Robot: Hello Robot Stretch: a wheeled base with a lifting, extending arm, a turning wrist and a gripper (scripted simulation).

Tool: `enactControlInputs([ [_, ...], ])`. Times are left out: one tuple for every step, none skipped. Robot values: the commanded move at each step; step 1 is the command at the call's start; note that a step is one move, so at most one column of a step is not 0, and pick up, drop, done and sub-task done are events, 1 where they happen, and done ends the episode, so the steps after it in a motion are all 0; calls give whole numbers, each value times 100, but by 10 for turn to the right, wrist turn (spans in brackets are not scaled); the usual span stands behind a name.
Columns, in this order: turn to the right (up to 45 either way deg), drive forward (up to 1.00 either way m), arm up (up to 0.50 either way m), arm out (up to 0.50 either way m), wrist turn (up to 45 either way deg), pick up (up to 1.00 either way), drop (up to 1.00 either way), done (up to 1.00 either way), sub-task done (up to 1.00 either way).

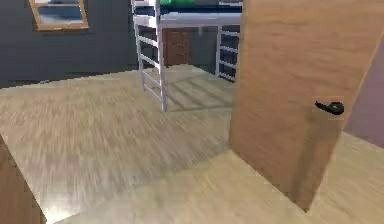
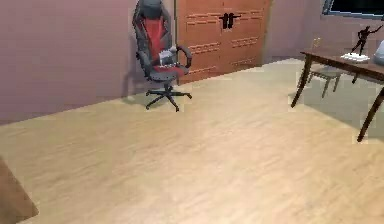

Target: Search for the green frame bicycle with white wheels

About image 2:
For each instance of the orange wooden door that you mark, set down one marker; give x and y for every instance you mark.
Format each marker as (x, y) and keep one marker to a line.
(213, 43)

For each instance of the black and red office chair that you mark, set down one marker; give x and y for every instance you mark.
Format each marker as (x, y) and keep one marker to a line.
(156, 40)

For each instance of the grey wooden chair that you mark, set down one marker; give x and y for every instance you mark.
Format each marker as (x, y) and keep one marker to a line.
(328, 74)

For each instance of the dark brown wooden table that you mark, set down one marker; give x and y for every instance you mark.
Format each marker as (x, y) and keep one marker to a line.
(336, 61)

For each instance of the black figure statuette white base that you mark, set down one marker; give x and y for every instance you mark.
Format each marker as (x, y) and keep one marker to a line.
(361, 40)

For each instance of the dark window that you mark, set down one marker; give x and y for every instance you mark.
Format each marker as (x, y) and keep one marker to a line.
(356, 6)

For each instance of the pale grey rounded object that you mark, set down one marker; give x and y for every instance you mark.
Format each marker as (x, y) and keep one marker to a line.
(380, 53)

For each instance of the brown wooden furniture corner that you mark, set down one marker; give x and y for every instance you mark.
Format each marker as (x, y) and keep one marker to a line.
(13, 200)

